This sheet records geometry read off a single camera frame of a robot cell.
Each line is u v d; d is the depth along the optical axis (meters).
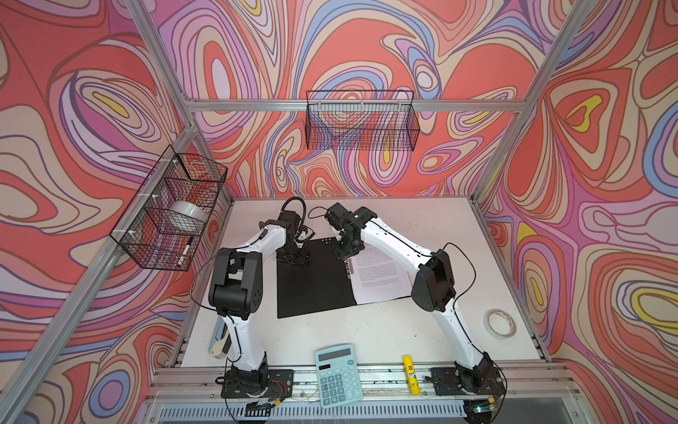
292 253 0.84
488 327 0.82
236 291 0.51
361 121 0.96
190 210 0.74
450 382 0.73
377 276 0.95
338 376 0.73
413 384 0.72
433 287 0.57
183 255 0.72
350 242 0.76
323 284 0.94
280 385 0.72
